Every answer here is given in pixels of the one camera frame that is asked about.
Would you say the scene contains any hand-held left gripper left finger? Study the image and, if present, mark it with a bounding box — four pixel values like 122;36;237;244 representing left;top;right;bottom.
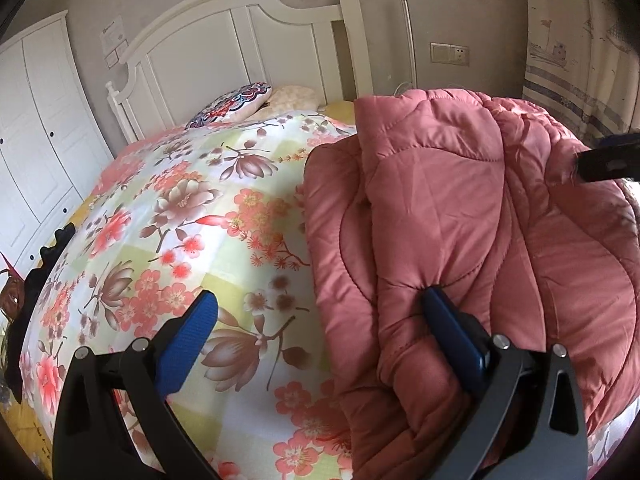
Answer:
52;290;221;480

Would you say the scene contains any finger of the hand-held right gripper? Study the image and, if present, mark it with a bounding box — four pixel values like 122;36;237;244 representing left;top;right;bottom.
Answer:
574;132;640;183

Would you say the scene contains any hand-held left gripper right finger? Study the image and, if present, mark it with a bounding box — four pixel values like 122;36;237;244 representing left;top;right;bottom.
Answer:
420;285;588;480

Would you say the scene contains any pink quilted comforter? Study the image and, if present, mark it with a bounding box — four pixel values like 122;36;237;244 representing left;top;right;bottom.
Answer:
297;87;640;480

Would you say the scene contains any striped curtain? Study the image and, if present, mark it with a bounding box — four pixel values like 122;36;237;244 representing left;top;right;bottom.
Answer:
522;0;640;148

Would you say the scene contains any floral bed blanket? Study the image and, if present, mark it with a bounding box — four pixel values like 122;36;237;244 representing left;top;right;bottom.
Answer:
10;110;631;480

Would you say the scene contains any black cloth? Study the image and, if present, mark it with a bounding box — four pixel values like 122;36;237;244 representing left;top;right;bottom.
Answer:
7;225;76;403

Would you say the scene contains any brown bag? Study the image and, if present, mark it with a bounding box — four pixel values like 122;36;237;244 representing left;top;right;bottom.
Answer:
0;252;26;321

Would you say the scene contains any white lamp pole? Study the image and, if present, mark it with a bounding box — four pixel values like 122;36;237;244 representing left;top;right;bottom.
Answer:
399;0;420;88

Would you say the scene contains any patterned pillow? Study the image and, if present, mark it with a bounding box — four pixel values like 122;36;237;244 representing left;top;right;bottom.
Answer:
185;82;273;130

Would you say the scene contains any yellow pillow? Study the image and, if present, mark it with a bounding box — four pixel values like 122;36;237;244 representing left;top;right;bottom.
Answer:
320;100;358;123

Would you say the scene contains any white wardrobe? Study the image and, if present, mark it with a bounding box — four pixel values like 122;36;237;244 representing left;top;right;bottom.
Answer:
0;10;116;271

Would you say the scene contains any cream pillow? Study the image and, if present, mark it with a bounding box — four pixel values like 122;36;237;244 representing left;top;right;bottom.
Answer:
245;85;321;121

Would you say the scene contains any white bed headboard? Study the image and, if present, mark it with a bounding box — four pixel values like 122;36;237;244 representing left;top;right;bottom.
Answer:
105;0;373;143

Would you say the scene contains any wall socket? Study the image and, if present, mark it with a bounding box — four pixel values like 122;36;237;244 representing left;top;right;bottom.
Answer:
430;42;472;67

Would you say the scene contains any paper wall notice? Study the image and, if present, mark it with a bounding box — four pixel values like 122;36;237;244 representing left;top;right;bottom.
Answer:
100;15;126;48

